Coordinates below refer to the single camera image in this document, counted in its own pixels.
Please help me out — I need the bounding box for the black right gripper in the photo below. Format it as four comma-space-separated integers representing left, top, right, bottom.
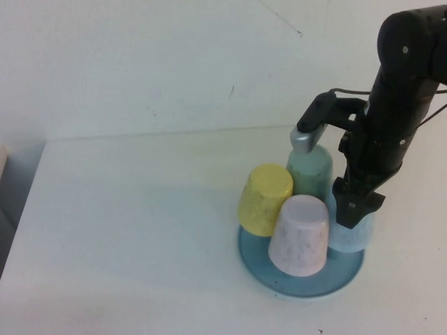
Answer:
330, 108, 418, 231

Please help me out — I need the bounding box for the light blue marbled cup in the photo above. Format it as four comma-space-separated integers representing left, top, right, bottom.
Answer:
325, 193, 377, 253

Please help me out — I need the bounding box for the green marbled cup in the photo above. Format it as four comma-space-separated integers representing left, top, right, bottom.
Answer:
285, 143, 335, 203

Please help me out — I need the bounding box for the pink marbled cup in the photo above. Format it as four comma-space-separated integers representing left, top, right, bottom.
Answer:
265, 193, 332, 279

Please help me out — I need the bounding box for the blue cup stand tray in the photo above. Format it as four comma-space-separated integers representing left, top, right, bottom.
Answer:
235, 219, 367, 302

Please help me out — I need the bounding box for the yellow marbled cup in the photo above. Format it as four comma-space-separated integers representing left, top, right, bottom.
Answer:
236, 163, 296, 238

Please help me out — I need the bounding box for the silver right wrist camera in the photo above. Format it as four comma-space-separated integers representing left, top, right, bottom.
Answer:
289, 123, 327, 155

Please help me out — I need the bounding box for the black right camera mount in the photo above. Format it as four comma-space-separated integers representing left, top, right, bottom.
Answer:
295, 90, 370, 136

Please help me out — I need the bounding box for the thin right arm cable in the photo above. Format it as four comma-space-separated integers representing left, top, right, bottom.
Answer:
330, 84, 447, 134

